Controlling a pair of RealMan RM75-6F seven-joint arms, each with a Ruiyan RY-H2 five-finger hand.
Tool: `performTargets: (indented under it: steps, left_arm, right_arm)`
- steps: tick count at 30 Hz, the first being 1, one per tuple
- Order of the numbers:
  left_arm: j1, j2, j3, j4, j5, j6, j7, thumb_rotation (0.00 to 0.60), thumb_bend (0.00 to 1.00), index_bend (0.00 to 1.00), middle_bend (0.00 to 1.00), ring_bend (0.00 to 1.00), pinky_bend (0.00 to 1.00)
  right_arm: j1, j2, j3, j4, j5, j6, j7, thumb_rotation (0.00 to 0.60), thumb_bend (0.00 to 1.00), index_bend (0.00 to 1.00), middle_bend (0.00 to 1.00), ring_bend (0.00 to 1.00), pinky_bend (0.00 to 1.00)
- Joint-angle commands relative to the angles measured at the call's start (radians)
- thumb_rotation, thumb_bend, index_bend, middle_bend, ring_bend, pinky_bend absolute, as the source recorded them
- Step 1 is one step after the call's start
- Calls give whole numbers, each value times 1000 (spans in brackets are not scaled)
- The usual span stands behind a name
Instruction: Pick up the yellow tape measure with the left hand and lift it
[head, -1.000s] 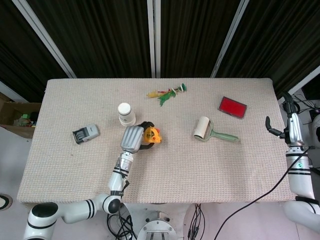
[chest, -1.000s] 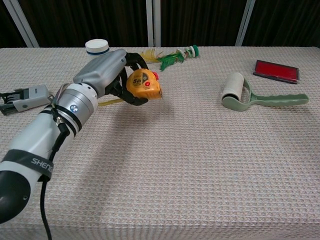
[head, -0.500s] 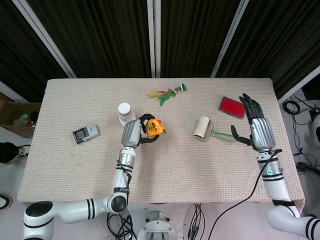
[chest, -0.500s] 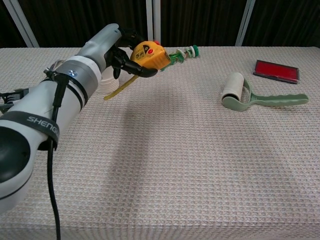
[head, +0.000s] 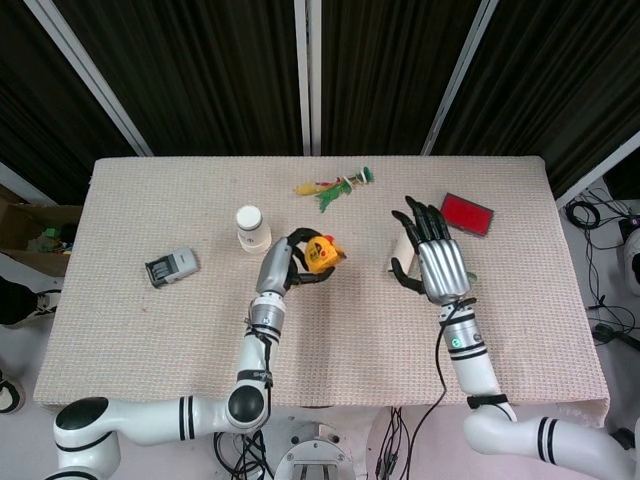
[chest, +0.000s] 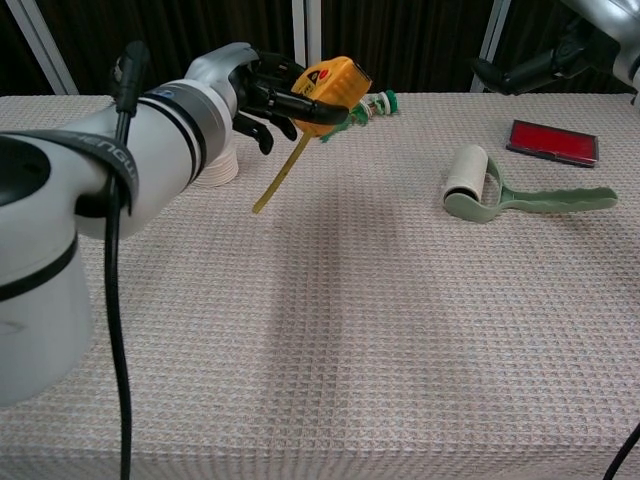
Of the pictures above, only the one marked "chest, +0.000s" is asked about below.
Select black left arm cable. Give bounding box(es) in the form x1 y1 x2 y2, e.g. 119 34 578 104
102 40 152 480

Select red ink pad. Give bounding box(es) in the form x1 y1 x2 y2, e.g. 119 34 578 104
504 118 600 169

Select beige woven tablecloth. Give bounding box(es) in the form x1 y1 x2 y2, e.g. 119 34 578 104
0 91 640 480

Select white frame post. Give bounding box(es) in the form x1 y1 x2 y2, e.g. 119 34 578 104
4 0 80 96
469 0 527 94
291 0 324 69

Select black left arm strap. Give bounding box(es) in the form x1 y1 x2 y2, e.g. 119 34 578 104
0 126 142 217

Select green lint roller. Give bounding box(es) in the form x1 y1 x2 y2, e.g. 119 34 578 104
441 143 620 224

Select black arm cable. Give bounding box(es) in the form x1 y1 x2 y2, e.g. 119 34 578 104
102 40 152 480
601 421 640 480

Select yellow tape measure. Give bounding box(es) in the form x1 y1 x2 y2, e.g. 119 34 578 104
252 55 374 216

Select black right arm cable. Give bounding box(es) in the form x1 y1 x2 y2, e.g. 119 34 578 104
601 421 640 480

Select green yellow feather shuttlecock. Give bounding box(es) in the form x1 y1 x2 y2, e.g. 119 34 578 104
319 89 402 145

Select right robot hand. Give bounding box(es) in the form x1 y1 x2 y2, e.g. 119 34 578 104
469 0 640 97

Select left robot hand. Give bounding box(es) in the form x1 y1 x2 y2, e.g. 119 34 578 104
183 41 350 156

